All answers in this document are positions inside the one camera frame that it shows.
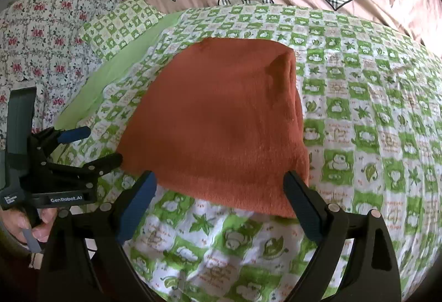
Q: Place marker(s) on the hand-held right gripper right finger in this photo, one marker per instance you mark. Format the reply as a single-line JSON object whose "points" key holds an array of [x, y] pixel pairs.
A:
{"points": [[305, 208]]}

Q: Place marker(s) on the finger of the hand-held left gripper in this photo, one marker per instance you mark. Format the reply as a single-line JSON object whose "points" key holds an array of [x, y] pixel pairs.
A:
{"points": [[105, 164], [74, 134]]}

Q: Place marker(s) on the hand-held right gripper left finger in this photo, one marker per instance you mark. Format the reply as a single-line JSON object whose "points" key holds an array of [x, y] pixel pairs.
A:
{"points": [[136, 207]]}

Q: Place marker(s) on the rust orange knit garment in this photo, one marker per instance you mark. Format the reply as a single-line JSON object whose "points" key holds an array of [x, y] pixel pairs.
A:
{"points": [[214, 115]]}

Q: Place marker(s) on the person's left hand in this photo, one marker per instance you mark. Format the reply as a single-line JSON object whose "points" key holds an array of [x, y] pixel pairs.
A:
{"points": [[45, 226]]}

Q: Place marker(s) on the white floral bed sheet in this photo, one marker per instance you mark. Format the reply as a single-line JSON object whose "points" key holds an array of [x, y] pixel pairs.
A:
{"points": [[51, 22]]}

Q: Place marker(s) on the green checked blanket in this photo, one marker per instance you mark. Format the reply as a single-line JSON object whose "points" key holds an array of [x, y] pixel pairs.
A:
{"points": [[362, 108]]}

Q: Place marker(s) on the green checked pillow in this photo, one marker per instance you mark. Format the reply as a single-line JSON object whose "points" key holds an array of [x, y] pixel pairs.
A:
{"points": [[117, 26]]}

